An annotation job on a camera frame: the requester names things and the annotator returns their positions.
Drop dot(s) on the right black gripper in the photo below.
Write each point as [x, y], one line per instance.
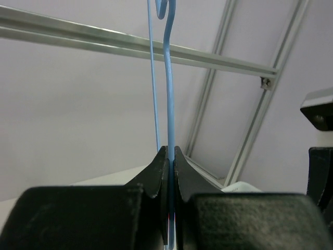
[319, 187]

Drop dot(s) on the aluminium hanging rail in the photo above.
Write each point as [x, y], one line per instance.
[30, 27]

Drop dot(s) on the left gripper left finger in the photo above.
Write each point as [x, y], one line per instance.
[129, 216]

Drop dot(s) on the aluminium frame right posts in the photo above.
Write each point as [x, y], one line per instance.
[231, 105]

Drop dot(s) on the blue wire hanger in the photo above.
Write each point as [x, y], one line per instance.
[165, 9]

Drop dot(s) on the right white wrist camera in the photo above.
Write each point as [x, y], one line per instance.
[317, 108]

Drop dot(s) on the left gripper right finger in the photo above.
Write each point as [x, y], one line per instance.
[207, 218]

